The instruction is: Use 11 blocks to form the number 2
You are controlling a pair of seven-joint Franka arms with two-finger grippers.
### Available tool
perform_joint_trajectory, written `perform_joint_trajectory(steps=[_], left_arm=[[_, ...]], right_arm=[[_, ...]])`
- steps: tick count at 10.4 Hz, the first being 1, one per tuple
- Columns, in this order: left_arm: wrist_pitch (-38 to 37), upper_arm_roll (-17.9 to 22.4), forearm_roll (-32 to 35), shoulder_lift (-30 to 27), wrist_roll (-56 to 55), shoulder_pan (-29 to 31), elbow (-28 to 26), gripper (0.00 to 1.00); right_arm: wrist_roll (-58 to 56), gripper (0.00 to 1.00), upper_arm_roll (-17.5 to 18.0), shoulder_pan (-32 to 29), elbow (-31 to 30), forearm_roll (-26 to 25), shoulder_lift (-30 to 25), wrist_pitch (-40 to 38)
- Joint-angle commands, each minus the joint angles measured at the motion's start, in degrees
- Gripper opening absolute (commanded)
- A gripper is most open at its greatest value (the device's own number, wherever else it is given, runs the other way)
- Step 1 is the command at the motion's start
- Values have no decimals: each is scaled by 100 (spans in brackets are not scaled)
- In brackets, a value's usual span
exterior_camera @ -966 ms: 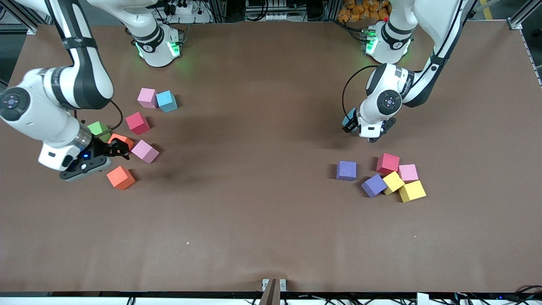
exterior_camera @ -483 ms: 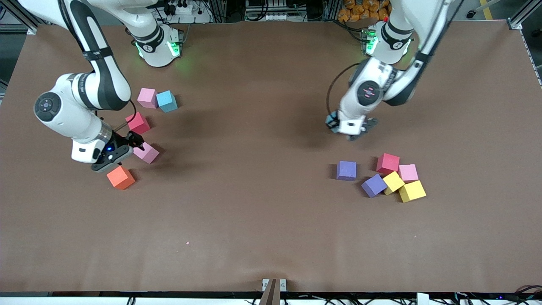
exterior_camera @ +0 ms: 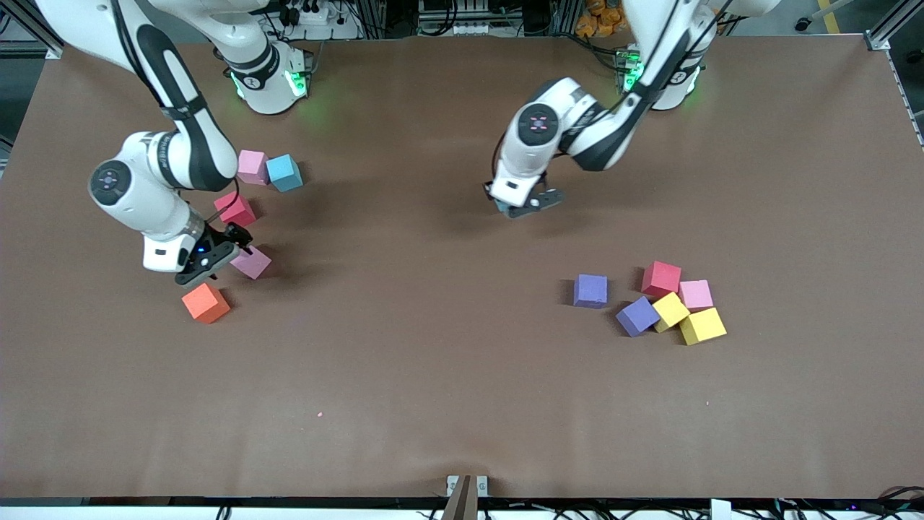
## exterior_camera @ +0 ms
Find aluminium frame profile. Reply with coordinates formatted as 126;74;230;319
0;0;66;60
866;0;924;53

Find red foam cube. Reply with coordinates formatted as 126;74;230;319
642;261;682;300
214;191;258;229

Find metal camera pole bracket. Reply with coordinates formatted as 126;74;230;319
446;474;489;520

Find pink foam cube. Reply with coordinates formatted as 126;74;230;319
238;150;269;186
679;280;714;311
231;246;273;280

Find white electrical device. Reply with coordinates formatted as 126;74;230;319
417;0;493;37

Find orange foam cube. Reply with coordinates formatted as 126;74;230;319
182;283;232;324

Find white power strip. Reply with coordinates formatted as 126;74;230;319
278;0;362;40

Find yellow foam cube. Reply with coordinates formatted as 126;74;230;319
653;292;691;333
679;308;728;346

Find orange snack bags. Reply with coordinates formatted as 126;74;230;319
575;0;636;38

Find purple foam cube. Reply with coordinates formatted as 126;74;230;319
574;274;609;309
616;296;661;338

